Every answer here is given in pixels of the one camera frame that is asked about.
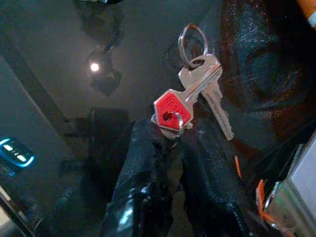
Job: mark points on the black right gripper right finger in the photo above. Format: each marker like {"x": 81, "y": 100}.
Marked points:
{"x": 209, "y": 177}

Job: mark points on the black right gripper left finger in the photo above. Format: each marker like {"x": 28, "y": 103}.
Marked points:
{"x": 138, "y": 172}

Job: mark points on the red-capped silver key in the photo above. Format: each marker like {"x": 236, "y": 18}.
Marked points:
{"x": 172, "y": 108}

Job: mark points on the plain silver key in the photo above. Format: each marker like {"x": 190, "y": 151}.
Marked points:
{"x": 217, "y": 103}

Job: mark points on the grey metal box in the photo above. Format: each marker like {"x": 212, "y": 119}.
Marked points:
{"x": 296, "y": 197}

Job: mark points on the blue-lit black device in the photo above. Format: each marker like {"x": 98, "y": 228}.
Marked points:
{"x": 14, "y": 154}

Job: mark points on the orange and white object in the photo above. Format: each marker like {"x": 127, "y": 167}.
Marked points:
{"x": 308, "y": 11}

